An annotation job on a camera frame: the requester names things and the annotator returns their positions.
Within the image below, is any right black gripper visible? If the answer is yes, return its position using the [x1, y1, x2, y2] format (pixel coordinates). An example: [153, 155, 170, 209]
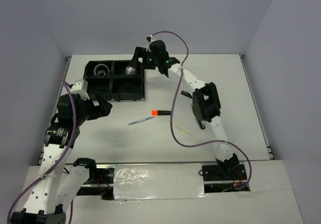
[128, 46, 159, 70]

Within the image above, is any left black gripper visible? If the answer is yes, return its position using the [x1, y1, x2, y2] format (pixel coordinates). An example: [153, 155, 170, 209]
[74, 91, 112, 126]

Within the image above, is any small clear tape roll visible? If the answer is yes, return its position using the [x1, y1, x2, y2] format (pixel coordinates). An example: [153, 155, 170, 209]
[96, 69, 109, 76]

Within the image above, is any large clear tape roll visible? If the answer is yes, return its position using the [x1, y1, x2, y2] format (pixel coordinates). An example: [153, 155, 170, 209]
[93, 64, 110, 76]

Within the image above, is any blue ballpoint pen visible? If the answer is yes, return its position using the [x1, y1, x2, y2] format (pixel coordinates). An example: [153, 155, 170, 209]
[127, 116, 155, 126]

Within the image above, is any yellow thin pen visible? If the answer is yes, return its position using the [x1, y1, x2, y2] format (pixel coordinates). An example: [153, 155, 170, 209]
[167, 120, 191, 136]

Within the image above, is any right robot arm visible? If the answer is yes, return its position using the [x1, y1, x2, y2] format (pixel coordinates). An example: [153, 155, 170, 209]
[125, 37, 239, 179]

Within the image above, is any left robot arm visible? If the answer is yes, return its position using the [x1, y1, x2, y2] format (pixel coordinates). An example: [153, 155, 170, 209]
[7, 90, 112, 223]

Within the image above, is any black four-compartment organizer tray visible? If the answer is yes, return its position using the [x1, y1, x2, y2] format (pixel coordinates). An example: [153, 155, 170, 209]
[83, 60, 145, 101]

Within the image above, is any orange highlighter marker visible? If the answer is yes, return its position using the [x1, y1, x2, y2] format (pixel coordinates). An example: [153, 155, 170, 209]
[151, 110, 172, 116]

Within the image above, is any pink highlighter marker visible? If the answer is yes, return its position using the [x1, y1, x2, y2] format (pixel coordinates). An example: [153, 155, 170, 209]
[181, 90, 193, 99]

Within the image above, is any blue highlighter marker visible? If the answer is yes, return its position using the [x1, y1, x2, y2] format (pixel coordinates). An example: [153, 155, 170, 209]
[198, 121, 206, 130]

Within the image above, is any silver foil covered panel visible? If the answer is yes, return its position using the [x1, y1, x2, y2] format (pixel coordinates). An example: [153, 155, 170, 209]
[113, 163, 206, 200]

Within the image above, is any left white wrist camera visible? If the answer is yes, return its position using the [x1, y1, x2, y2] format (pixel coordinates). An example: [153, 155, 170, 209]
[70, 79, 90, 100]

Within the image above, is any metal mounting rail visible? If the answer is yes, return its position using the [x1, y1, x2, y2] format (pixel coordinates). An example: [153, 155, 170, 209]
[97, 161, 217, 168]

